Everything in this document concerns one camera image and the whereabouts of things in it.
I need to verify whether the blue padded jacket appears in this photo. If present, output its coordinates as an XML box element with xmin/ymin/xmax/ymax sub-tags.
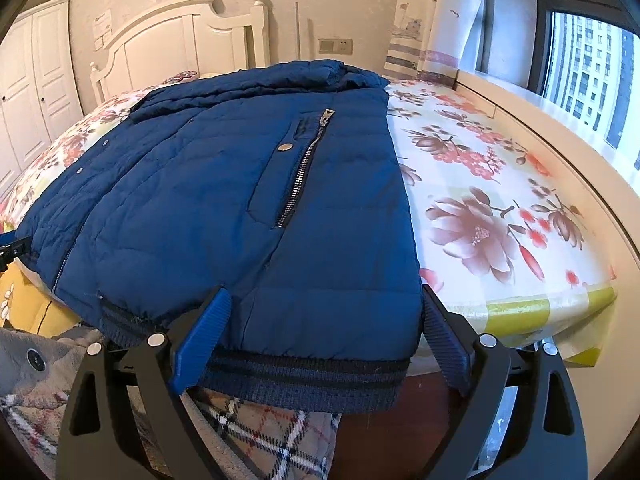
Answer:
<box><xmin>15</xmin><ymin>59</ymin><xmax>424</xmax><ymax>414</ymax></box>

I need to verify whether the white wooden headboard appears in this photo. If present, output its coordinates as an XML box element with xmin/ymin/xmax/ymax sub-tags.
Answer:
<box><xmin>89</xmin><ymin>0</ymin><xmax>271</xmax><ymax>103</ymax></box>

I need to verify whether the dark framed window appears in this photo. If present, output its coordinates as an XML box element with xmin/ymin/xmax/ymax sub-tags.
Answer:
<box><xmin>475</xmin><ymin>0</ymin><xmax>640</xmax><ymax>172</ymax></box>

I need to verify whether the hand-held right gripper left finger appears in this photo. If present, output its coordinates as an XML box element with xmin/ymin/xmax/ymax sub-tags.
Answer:
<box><xmin>60</xmin><ymin>285</ymin><xmax>233</xmax><ymax>480</ymax></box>

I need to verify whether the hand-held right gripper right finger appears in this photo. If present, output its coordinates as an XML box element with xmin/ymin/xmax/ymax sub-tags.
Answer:
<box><xmin>421</xmin><ymin>285</ymin><xmax>589</xmax><ymax>480</ymax></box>

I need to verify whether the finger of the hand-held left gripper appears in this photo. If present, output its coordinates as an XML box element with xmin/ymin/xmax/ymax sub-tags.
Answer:
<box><xmin>0</xmin><ymin>231</ymin><xmax>29</xmax><ymax>267</ymax></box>

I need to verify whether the yellow daisy print blanket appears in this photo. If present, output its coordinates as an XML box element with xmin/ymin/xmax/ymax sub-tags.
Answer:
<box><xmin>0</xmin><ymin>260</ymin><xmax>84</xmax><ymax>334</ymax></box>

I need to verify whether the plaid quilted clothing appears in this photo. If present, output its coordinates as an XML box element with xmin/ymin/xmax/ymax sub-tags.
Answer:
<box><xmin>0</xmin><ymin>385</ymin><xmax>346</xmax><ymax>480</ymax></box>

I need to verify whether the floral bed sheet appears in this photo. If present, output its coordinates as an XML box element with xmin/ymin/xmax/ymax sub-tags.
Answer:
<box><xmin>0</xmin><ymin>71</ymin><xmax>619</xmax><ymax>367</ymax></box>

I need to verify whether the white wardrobe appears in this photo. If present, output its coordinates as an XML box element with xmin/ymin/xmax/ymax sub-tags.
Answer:
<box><xmin>0</xmin><ymin>0</ymin><xmax>84</xmax><ymax>201</ymax></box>

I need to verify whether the grey plush garment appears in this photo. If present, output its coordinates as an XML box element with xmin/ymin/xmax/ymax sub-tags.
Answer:
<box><xmin>0</xmin><ymin>325</ymin><xmax>111</xmax><ymax>411</ymax></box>

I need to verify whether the wall socket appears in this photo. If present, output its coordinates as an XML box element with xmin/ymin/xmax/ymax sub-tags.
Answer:
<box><xmin>318</xmin><ymin>37</ymin><xmax>354</xmax><ymax>55</ymax></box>

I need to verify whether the white window ledge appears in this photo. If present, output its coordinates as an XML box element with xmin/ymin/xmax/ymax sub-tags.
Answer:
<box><xmin>452</xmin><ymin>70</ymin><xmax>640</xmax><ymax>361</ymax></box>

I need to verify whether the printed white curtain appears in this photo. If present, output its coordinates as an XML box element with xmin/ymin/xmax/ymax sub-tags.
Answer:
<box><xmin>382</xmin><ymin>0</ymin><xmax>494</xmax><ymax>82</ymax></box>

